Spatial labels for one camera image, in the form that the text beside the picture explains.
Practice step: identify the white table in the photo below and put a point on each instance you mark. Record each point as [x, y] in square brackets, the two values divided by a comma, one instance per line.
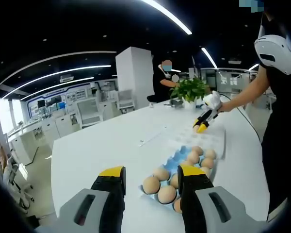
[92, 150]

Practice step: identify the white mesh office chair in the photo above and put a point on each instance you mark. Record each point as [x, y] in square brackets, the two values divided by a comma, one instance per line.
[125, 98]
[88, 110]

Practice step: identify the black monitor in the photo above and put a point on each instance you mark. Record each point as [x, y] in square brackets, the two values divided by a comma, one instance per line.
[41, 103]

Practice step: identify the green plant in white pot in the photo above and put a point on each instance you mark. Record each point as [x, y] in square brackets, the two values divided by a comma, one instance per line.
[189, 89]

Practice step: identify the ceiling air conditioner unit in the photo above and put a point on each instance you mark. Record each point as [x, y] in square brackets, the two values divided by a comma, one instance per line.
[66, 78]

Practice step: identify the white cabinet row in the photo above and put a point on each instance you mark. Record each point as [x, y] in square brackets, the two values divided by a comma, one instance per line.
[51, 125]

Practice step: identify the white chest-worn device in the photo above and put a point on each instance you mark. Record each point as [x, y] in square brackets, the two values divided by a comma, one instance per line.
[274, 55]

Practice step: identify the ceiling light strip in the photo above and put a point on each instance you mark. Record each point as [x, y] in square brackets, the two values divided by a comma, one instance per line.
[169, 15]
[92, 67]
[208, 57]
[72, 80]

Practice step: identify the single brown egg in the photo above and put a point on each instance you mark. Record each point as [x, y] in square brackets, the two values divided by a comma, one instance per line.
[196, 129]

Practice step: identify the blue egg tray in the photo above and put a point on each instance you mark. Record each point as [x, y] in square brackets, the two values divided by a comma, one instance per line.
[177, 157]

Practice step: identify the blue framed wall display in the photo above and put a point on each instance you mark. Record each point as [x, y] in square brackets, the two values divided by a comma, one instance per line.
[72, 94]

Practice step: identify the group of brown eggs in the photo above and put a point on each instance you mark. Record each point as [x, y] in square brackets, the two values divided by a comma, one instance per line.
[160, 173]

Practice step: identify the white dimpled foam tray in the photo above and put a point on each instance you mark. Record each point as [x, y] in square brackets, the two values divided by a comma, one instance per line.
[196, 139]

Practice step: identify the white square pillar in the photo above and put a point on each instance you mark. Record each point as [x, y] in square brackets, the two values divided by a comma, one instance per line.
[133, 77]

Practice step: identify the dark grey device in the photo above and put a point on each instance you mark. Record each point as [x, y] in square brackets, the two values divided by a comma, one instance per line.
[177, 104]

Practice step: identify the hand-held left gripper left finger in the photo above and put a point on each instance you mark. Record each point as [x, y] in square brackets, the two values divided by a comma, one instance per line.
[111, 201]

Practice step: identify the person's right hand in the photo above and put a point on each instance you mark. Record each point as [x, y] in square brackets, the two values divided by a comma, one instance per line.
[224, 107]

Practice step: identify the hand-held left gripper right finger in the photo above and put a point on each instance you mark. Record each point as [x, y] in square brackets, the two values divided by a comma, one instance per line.
[191, 194]

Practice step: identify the person's black clothed torso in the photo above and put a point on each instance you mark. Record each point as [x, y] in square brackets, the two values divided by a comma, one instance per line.
[281, 145]

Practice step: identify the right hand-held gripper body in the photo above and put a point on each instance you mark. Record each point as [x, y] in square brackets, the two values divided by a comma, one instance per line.
[213, 102]

